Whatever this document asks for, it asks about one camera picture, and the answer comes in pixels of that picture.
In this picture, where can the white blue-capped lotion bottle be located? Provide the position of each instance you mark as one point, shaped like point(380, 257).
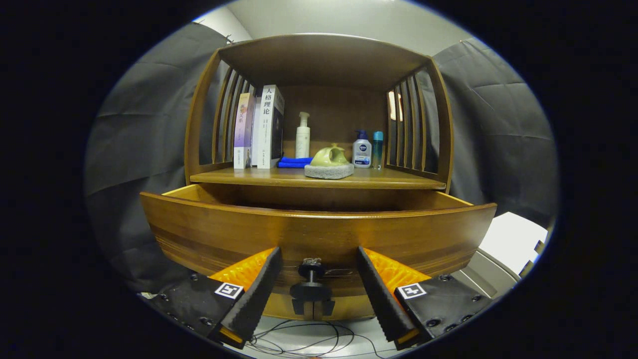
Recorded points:
point(362, 152)

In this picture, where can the brown wooden drawer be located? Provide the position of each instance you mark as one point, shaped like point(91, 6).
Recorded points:
point(224, 234)

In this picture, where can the purple book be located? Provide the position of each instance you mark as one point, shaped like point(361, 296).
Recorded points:
point(243, 129)

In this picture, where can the white sheet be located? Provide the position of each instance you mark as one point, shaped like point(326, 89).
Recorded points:
point(513, 239)

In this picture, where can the thin white book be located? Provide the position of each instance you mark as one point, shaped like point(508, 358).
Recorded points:
point(256, 134)

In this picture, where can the wooden countertop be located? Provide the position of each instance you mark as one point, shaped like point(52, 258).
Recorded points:
point(389, 178)

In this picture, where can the green cup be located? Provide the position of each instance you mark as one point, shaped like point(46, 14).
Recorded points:
point(329, 159)

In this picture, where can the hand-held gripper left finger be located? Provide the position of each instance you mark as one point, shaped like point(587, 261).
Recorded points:
point(259, 294)

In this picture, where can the white pump bottle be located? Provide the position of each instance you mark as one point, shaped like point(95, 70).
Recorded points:
point(302, 137)

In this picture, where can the black drawer knob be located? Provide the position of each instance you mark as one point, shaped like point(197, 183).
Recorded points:
point(311, 270)

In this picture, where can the teal bottle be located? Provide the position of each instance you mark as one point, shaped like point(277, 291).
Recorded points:
point(378, 149)

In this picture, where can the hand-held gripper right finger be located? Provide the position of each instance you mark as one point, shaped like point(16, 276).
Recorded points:
point(381, 299)

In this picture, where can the grey panelled board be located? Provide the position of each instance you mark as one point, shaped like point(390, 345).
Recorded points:
point(491, 274)

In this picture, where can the blue folded cloth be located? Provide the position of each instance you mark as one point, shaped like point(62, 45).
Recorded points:
point(294, 161)

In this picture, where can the white portrait book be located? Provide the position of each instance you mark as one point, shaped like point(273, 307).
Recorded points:
point(269, 127)

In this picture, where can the brown wooden cabinet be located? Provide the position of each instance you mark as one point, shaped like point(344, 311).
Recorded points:
point(324, 60)

